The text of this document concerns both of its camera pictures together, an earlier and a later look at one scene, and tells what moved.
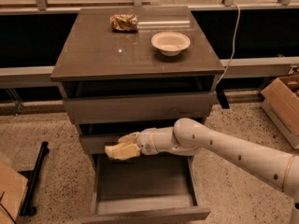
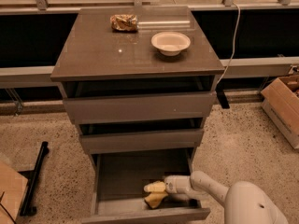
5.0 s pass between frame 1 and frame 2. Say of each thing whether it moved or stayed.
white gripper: moved
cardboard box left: stayed
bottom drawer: stayed
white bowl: stayed
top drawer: stayed
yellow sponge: moved
